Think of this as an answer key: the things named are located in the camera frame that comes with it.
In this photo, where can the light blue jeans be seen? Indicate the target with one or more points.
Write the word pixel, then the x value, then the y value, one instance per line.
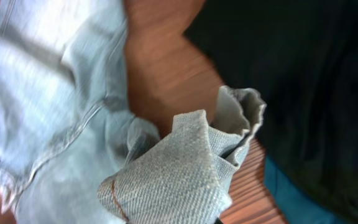
pixel 71 151

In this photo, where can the black garment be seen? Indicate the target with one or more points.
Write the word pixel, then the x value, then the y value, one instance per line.
pixel 302 56

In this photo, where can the dark blue garment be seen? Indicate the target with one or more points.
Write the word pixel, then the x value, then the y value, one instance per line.
pixel 294 204

